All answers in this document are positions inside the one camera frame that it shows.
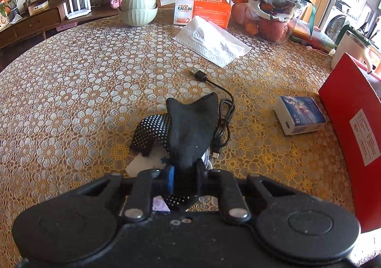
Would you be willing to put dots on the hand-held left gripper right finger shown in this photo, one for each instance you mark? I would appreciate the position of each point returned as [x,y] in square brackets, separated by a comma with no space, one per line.
[202,180]

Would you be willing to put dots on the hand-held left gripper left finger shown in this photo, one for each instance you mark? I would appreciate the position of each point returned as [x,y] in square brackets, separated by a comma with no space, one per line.
[169,177]

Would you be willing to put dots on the black dotted glove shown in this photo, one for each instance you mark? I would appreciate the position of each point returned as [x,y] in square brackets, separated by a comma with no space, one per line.
[190,131]

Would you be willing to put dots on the small blue printed box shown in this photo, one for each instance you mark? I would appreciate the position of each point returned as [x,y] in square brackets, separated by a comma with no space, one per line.
[303,110]

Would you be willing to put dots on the red cardboard shoe box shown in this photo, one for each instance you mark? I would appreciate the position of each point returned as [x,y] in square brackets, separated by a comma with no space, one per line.
[342,152]

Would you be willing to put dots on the purple packet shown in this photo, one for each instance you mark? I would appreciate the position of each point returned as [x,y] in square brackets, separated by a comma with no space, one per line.
[160,205]

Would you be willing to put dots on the white paper card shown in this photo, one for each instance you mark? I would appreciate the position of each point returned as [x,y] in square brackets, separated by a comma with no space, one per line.
[140,165]

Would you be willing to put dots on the white tissue paper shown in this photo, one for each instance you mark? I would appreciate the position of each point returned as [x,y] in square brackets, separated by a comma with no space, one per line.
[208,35]

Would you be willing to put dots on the bag of fruit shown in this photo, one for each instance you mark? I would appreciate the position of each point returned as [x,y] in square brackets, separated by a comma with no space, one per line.
[268,26]

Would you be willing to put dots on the orange tissue box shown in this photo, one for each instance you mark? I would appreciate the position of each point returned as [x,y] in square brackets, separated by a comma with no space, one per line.
[208,12]

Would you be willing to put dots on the green lidded bowl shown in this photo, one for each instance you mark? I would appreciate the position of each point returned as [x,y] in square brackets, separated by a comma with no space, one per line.
[138,9]

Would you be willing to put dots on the stack of colourful books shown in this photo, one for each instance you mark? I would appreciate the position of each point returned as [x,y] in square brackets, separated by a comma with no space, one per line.
[315,38]

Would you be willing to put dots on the white router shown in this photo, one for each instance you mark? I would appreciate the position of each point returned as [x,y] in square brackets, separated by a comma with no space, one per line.
[76,13]

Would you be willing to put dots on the white mug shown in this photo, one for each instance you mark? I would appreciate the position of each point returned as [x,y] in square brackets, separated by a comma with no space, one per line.
[346,50]

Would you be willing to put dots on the wooden cabinet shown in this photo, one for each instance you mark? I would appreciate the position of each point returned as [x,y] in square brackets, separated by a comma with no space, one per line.
[32,22]

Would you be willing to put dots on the washing machine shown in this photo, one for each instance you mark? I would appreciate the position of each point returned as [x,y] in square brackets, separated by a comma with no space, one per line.
[336,22]

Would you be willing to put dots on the small white box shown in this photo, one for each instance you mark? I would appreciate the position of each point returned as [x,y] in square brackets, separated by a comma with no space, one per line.
[38,7]

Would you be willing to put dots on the thin leafed potted plant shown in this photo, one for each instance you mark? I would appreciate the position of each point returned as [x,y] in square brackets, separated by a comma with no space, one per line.
[14,13]

